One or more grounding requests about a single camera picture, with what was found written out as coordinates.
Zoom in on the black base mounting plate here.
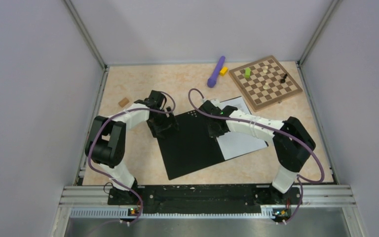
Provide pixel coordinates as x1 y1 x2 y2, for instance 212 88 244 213
108 184 301 214

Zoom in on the black chess piece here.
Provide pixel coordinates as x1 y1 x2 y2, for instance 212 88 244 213
280 74 288 83

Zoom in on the aluminium front rail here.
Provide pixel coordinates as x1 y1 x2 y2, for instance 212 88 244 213
59 185 356 219

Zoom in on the small brown wooden block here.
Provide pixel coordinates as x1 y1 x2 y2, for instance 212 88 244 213
118 97 130 108

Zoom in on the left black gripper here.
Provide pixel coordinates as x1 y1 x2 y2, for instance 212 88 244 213
148 107 178 139

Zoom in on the white printed paper stack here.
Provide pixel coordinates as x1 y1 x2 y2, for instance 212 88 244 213
217 96 268 160

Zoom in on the wooden chessboard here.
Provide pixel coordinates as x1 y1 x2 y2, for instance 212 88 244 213
228 55 303 112

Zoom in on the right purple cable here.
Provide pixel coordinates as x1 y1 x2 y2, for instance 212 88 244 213
188 88 326 225

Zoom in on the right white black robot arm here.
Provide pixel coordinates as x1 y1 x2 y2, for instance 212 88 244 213
197 100 316 203

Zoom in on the purple cylindrical handle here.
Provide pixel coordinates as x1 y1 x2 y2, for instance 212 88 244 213
207 56 226 88

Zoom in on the yellow block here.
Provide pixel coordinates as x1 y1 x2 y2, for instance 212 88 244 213
219 67 228 76

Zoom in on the green block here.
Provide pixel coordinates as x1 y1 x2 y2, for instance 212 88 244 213
244 67 251 79

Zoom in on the white chess piece lower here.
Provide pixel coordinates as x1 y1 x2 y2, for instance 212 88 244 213
263 82 269 90

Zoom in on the teal folder black inside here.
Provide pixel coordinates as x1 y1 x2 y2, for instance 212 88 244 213
157 110 226 180

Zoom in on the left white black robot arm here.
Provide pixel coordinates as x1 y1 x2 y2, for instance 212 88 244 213
85 90 178 204

